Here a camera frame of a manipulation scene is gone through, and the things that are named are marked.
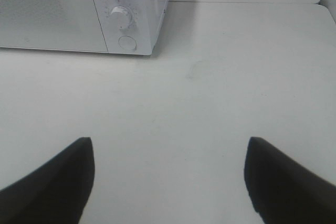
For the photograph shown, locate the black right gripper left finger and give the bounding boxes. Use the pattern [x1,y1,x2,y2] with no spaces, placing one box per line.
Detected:
[1,137,95,223]

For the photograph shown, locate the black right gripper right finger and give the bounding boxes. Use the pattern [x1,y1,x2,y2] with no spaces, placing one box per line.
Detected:
[244,137,335,223]

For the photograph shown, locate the white round door button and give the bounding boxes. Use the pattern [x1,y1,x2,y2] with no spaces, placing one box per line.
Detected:
[118,36,137,51]

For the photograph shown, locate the white microwave door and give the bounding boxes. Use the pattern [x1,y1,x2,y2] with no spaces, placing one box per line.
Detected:
[1,0,107,52]

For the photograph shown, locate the white round knob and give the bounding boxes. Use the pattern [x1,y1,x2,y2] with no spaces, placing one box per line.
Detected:
[110,6,133,30]

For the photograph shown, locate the white microwave oven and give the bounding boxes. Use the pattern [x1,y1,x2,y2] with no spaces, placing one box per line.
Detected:
[1,0,169,56]

